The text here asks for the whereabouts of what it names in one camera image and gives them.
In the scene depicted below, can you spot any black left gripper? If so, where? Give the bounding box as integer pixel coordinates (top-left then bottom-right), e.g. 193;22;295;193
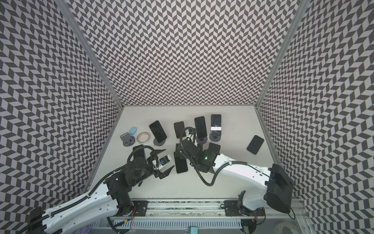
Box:
131;150;175;187

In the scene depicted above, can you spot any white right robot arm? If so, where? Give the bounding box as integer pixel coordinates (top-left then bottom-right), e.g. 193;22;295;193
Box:
177;127;293;214

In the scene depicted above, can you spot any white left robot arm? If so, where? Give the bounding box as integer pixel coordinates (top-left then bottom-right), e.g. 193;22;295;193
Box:
18;146;172;234

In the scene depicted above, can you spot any purple round stand purple phone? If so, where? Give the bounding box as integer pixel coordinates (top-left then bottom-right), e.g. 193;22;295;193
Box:
196;137;207;144

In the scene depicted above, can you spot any purple phone on stand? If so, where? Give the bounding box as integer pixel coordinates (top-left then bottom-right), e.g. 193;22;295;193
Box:
194;116;207;138

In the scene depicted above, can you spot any phone back right on stand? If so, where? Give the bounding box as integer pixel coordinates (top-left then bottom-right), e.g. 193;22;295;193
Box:
210;114;222;137

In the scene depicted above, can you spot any clear packing tape roll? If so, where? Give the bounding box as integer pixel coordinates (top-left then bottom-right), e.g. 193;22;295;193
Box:
136;132;151;144

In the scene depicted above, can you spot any light blue earbuds case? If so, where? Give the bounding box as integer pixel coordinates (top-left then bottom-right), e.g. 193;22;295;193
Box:
129;127;137;136

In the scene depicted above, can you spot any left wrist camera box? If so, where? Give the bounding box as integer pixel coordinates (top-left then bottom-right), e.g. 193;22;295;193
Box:
152;155;171;170

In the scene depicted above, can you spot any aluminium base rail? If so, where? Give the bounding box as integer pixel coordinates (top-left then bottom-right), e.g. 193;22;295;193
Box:
90;199;314;234

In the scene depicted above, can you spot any aluminium corner post left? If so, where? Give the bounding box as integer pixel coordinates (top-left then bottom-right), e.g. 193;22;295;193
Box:
55;0;123;109

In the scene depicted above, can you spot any aluminium corner post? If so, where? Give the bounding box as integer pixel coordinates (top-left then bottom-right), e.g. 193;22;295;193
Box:
55;0;123;109
255;0;310;109

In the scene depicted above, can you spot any aluminium corner post right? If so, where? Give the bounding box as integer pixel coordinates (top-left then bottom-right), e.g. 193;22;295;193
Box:
255;0;310;109

